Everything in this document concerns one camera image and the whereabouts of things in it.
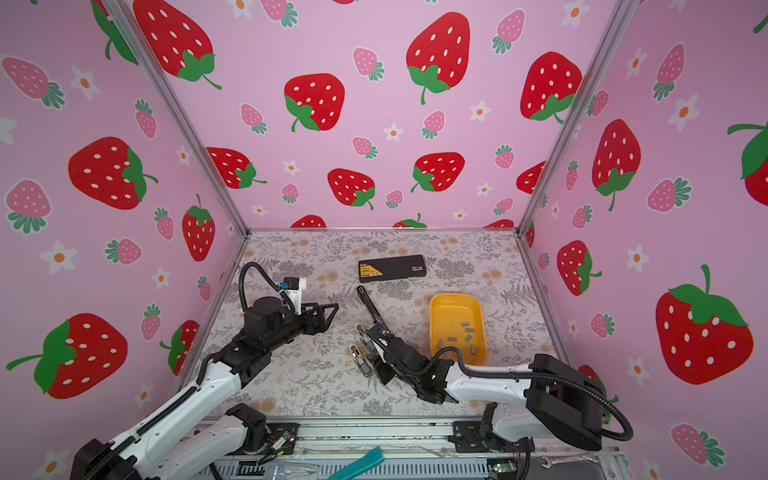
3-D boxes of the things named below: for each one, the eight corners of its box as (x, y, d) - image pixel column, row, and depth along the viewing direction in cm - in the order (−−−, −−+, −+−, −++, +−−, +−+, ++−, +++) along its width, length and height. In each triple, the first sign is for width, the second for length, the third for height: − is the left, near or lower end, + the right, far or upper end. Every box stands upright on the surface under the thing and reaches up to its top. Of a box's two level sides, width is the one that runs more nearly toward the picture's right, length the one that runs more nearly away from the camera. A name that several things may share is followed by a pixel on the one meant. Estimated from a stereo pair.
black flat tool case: (359, 283, 107) (358, 279, 105) (358, 264, 113) (357, 260, 111) (427, 276, 109) (427, 272, 107) (422, 258, 115) (423, 253, 113)
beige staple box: (365, 380, 85) (364, 373, 81) (350, 355, 90) (348, 348, 86) (372, 375, 86) (371, 368, 82) (357, 351, 91) (355, 343, 87)
